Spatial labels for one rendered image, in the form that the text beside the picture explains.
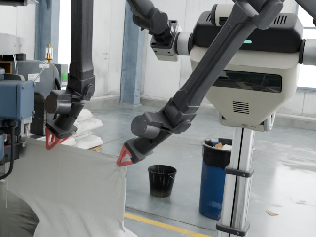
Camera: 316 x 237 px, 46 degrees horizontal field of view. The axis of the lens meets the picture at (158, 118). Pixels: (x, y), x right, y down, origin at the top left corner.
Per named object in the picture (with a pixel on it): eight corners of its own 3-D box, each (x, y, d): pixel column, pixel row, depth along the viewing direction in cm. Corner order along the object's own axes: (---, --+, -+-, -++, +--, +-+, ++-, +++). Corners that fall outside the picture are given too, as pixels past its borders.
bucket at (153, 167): (179, 192, 390) (181, 168, 386) (168, 201, 363) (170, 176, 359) (153, 186, 402) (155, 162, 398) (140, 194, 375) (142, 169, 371)
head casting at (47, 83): (59, 133, 145) (61, 55, 140) (9, 145, 123) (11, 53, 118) (1, 122, 157) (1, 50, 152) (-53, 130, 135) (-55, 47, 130)
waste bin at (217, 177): (251, 209, 362) (259, 143, 351) (240, 229, 316) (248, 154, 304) (203, 197, 381) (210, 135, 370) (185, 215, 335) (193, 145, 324)
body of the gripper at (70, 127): (43, 125, 120) (53, 107, 117) (62, 121, 129) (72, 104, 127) (58, 138, 118) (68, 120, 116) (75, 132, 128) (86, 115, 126)
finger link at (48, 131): (35, 144, 124) (48, 122, 121) (49, 140, 131) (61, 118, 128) (50, 156, 123) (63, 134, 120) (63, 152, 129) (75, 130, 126)
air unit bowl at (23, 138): (30, 142, 124) (30, 124, 123) (23, 144, 121) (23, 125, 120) (23, 141, 125) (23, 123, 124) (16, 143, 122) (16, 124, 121)
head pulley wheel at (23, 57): (32, 61, 132) (32, 53, 131) (12, 60, 123) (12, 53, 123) (12, 59, 135) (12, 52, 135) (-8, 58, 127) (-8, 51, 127)
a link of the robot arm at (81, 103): (90, 102, 121) (79, 92, 123) (75, 101, 115) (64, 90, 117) (80, 119, 123) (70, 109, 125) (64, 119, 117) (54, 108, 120)
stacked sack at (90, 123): (105, 129, 496) (106, 118, 494) (74, 137, 435) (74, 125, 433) (78, 123, 514) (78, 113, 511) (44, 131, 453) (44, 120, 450)
